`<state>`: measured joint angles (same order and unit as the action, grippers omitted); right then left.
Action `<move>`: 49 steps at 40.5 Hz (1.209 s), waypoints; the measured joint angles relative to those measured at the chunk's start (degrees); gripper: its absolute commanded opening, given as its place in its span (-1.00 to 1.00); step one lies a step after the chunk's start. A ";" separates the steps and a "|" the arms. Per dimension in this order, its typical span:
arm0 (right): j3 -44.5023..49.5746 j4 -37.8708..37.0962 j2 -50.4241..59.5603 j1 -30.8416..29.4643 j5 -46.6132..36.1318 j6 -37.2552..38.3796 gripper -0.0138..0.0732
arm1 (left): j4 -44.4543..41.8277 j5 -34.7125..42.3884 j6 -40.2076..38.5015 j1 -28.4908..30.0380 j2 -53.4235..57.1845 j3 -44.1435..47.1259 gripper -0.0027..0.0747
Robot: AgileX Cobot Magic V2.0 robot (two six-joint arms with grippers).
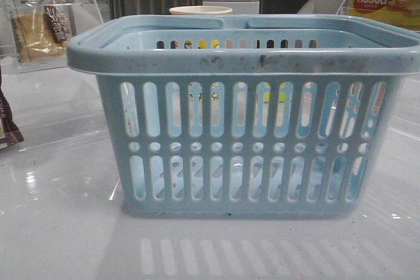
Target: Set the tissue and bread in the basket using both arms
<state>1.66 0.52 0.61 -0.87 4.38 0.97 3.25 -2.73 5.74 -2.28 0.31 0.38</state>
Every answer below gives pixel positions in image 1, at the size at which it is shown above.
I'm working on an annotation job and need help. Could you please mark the packaged bread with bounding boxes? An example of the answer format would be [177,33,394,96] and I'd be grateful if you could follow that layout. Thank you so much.
[7,0,73,63]

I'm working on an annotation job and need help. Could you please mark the clear acrylic shelf left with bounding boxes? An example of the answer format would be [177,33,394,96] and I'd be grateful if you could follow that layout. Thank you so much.
[1,0,103,73]

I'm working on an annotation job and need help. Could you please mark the light blue plastic basket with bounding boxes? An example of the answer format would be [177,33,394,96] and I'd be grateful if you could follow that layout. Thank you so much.
[67,14,419,218]

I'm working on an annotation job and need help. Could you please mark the white paper cup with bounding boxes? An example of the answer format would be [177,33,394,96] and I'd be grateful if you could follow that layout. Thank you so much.
[169,5,233,15]

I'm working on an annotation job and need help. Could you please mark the brown snack packet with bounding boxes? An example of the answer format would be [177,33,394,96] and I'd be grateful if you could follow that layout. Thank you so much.
[1,92,24,150]

